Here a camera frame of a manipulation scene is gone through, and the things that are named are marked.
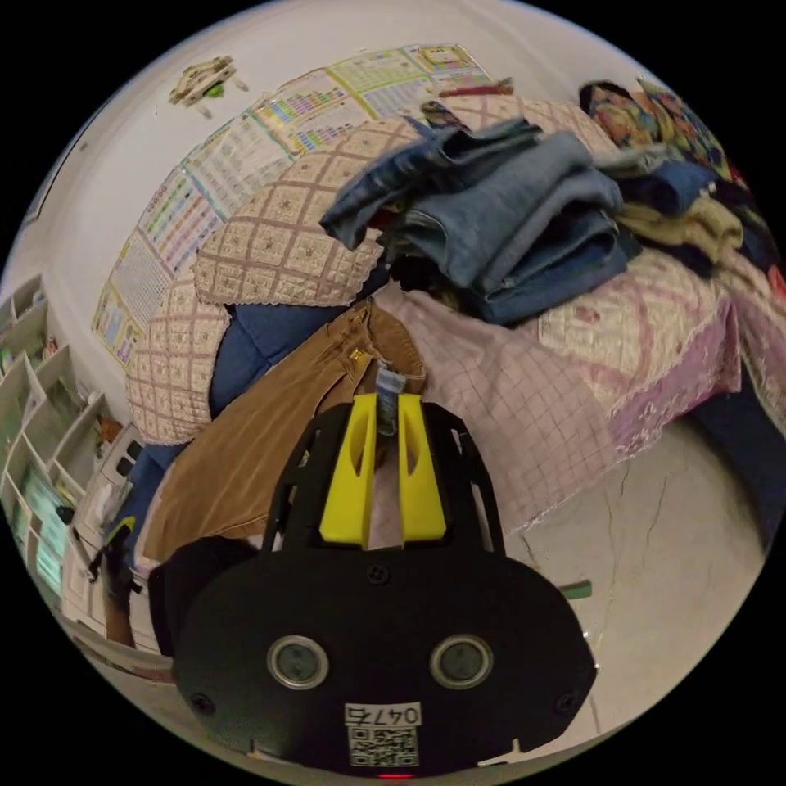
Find bed with checked quilt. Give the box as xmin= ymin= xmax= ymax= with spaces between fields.
xmin=124 ymin=92 xmax=786 ymax=557

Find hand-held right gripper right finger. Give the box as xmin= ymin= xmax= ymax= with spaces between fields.
xmin=397 ymin=393 xmax=448 ymax=549

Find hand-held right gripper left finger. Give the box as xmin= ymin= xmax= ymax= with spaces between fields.
xmin=318 ymin=393 xmax=379 ymax=549

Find ceiling fan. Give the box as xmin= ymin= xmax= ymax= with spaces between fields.
xmin=168 ymin=55 xmax=251 ymax=121

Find white shelf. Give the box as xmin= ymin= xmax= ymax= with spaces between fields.
xmin=0 ymin=274 xmax=148 ymax=621

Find brown pants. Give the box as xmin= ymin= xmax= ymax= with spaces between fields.
xmin=142 ymin=299 xmax=428 ymax=561

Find person's left hand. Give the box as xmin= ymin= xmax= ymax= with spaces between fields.
xmin=102 ymin=590 xmax=138 ymax=649

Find pile of clothes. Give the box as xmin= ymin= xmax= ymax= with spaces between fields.
xmin=318 ymin=78 xmax=784 ymax=328

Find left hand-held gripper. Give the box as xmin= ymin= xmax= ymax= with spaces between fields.
xmin=88 ymin=516 xmax=146 ymax=600

